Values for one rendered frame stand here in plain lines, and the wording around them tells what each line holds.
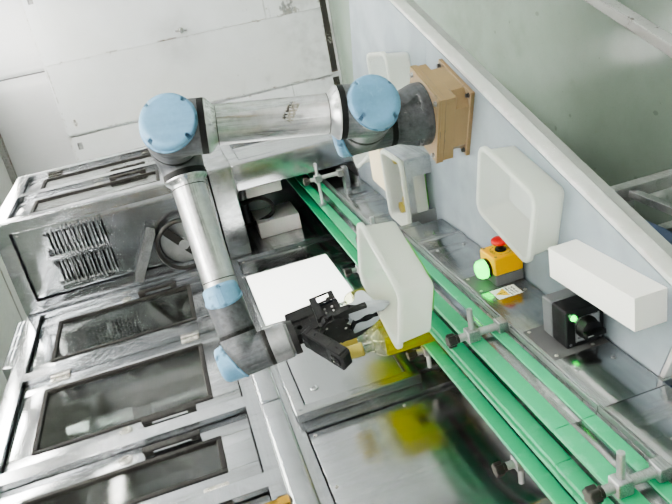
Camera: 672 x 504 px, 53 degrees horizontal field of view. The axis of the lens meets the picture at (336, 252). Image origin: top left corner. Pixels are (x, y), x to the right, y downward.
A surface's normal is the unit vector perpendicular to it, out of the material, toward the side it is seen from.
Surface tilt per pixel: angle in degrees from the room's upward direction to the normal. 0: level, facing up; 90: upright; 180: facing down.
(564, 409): 90
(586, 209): 0
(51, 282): 90
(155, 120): 82
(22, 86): 90
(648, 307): 90
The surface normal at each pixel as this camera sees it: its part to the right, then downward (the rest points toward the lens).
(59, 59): 0.28, 0.35
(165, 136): 0.01, -0.10
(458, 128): 0.33, 0.64
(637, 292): -0.18, -0.90
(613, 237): -0.94, 0.27
